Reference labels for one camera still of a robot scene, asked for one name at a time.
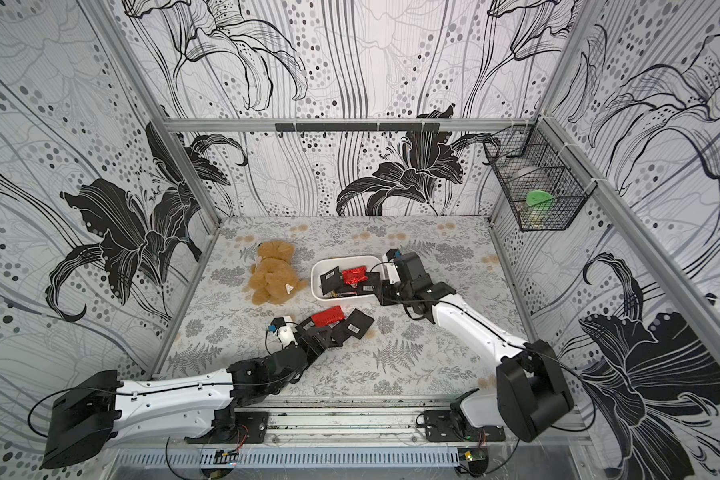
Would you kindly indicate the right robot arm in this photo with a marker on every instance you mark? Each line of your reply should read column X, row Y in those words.
column 531, row 393

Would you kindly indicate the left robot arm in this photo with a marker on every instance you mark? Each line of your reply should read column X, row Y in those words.
column 105, row 410

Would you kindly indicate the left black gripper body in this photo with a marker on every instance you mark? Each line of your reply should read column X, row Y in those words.
column 311, row 354

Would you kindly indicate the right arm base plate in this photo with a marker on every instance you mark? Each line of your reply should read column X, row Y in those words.
column 442, row 426

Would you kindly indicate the black wire basket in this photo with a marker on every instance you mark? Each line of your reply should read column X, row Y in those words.
column 526, row 157

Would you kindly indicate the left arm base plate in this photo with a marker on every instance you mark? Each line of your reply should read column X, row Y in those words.
column 235, row 427

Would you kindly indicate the white plastic storage box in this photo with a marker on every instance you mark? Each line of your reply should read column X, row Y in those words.
column 326, row 266

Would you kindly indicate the red foil tea bag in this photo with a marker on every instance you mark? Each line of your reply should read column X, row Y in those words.
column 328, row 317
column 354, row 276

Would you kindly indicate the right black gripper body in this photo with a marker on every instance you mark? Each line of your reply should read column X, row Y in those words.
column 373, row 285

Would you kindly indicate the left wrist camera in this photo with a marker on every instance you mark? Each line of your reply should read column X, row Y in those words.
column 283, row 329

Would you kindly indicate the brown teddy bear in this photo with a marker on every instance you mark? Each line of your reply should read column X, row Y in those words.
column 274, row 279

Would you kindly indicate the black tea bag pile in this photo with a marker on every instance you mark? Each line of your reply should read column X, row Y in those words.
column 331, row 281

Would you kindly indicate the green lid cup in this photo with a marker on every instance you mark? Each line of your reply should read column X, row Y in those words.
column 539, row 203

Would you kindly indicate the black barcode tea bag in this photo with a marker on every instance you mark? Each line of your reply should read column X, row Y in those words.
column 370, row 285
column 358, row 323

